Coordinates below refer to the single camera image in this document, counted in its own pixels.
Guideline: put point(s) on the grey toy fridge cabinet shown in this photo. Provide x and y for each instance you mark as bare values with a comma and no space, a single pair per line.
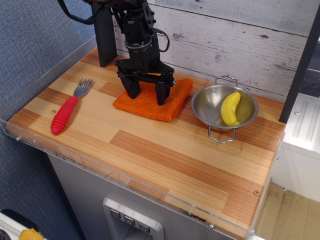
85,192

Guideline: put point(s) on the yellow object bottom left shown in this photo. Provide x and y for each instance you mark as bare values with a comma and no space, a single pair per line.
30,234

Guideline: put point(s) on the black vertical post right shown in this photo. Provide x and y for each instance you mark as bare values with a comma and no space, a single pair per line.
305,59

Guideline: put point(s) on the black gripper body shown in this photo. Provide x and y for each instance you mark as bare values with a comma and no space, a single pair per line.
145,66

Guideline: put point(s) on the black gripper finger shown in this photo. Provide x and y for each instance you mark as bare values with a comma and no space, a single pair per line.
163,91
131,86

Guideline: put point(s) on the white toy sink unit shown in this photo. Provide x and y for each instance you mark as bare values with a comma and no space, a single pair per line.
297,164

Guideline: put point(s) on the steel bowl with handles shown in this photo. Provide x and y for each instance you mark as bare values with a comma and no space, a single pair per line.
206,105

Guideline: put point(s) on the silver dispenser panel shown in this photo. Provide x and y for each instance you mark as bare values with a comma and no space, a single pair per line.
126,223

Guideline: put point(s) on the black vertical post left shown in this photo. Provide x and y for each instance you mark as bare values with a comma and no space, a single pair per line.
105,38

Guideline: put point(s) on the clear acrylic guard rail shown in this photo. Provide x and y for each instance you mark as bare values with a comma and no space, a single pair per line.
173,163

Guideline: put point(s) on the yellow toy banana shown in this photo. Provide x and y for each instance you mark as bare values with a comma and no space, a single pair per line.
228,109

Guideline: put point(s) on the orange cloth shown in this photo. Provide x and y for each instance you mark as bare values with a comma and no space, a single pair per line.
146,104

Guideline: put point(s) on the black vertical post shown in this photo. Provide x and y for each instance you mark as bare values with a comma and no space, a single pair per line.
305,59
105,38

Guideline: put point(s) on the fork with red handle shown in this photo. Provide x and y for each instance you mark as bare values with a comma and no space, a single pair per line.
61,118

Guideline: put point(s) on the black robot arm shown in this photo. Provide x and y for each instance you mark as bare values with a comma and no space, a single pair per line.
136,21

